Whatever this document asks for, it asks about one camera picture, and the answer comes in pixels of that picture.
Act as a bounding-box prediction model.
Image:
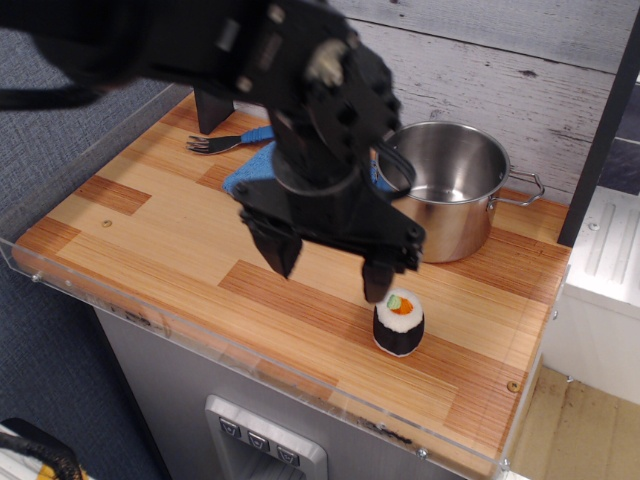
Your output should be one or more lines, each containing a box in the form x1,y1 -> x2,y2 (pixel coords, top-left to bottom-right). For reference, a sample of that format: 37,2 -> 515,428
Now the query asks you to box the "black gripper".
232,167 -> 427,304

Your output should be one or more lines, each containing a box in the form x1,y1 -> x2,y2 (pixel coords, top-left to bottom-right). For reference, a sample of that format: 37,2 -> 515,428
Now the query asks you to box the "plush sushi roll toy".
373,288 -> 425,357

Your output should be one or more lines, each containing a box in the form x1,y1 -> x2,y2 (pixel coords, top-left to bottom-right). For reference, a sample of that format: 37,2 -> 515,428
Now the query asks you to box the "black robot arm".
1,1 -> 425,303

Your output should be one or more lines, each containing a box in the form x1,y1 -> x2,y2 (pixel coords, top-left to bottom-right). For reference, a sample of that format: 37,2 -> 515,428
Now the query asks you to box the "blue folded towel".
222,140 -> 394,195

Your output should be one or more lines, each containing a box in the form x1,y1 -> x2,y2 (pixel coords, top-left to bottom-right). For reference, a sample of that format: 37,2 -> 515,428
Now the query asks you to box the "stainless steel pot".
386,121 -> 545,263

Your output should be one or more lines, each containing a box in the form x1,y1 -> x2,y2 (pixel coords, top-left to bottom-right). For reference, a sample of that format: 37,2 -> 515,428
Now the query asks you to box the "clear acrylic table guard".
1,97 -> 569,479

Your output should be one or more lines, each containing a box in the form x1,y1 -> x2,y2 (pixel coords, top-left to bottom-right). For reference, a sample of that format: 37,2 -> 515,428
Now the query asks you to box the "grey cabinet with dispenser panel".
97,310 -> 456,479

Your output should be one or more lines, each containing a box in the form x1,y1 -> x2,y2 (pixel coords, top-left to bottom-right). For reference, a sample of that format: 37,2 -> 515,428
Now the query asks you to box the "white toy sink unit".
541,187 -> 639,403

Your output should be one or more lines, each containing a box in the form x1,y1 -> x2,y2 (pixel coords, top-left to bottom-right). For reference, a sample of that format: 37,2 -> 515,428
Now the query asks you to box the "yellow object at corner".
36,464 -> 58,480

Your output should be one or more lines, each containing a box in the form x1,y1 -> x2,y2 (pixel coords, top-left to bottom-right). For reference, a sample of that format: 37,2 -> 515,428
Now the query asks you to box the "fork with blue handle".
186,126 -> 275,155

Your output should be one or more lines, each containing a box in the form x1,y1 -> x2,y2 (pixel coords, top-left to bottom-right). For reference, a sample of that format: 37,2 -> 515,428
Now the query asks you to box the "black left frame post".
194,88 -> 235,135

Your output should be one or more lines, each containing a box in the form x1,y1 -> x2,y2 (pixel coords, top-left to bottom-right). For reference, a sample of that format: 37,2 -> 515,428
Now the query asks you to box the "black frame post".
194,88 -> 235,135
557,13 -> 639,247

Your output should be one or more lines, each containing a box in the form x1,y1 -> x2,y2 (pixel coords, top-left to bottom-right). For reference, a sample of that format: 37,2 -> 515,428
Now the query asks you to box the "black right frame post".
557,13 -> 639,247

